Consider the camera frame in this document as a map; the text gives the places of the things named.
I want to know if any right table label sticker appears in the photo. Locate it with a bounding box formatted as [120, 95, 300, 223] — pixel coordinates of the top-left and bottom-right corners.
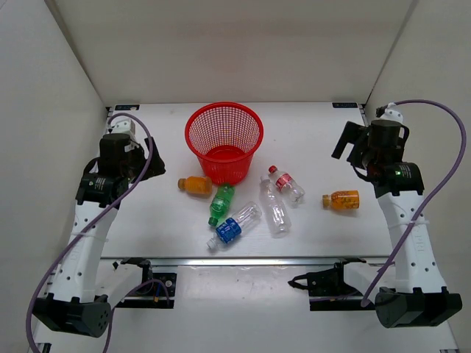
[332, 102, 358, 109]

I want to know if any red plastic mesh basket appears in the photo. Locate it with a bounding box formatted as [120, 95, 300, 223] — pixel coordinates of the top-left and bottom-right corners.
[185, 101, 264, 185]

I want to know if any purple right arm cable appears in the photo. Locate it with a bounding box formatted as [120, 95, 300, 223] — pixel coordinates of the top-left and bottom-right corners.
[360, 99, 467, 308]

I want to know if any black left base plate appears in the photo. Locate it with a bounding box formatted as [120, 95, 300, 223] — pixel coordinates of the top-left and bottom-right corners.
[113, 257, 177, 309]

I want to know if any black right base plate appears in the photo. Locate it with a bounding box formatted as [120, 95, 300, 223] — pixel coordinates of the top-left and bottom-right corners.
[288, 258, 375, 312]

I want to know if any clear bottle blue label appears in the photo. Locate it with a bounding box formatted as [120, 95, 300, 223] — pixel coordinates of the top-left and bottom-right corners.
[207, 202, 262, 253]

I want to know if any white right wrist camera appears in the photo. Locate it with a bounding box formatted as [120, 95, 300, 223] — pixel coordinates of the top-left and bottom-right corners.
[375, 102, 403, 124]

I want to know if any left table label sticker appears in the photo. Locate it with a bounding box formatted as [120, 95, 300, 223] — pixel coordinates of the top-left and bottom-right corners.
[114, 104, 140, 111]

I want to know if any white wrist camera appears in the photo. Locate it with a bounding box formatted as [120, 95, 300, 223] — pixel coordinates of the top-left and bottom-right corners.
[107, 119, 135, 138]
[375, 102, 403, 124]

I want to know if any clear unlabelled plastic bottle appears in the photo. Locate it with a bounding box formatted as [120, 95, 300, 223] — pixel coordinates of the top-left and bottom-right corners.
[259, 176, 291, 238]

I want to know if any table label sticker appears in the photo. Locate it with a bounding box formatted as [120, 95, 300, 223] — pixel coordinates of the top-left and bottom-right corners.
[332, 102, 358, 109]
[114, 104, 140, 111]

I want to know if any green plastic bottle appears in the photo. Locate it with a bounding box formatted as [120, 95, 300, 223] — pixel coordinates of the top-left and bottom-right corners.
[208, 184, 235, 227]

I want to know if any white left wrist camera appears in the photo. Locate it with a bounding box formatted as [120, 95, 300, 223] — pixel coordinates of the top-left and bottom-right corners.
[107, 119, 135, 138]

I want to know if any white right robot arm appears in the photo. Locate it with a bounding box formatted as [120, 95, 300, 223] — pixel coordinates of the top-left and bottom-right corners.
[330, 119, 463, 328]

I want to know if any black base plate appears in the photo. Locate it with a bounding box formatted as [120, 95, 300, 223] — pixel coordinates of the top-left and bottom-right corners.
[288, 258, 375, 312]
[113, 257, 177, 309]

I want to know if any clear bottle red label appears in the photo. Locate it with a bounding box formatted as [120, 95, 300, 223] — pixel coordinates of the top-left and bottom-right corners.
[268, 165, 305, 204]

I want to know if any orange juice bottle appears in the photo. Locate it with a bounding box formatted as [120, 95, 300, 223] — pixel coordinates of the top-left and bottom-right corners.
[177, 176, 213, 196]
[322, 190, 360, 210]

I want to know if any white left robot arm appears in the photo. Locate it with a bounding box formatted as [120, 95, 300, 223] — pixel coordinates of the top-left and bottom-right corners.
[26, 132, 165, 338]

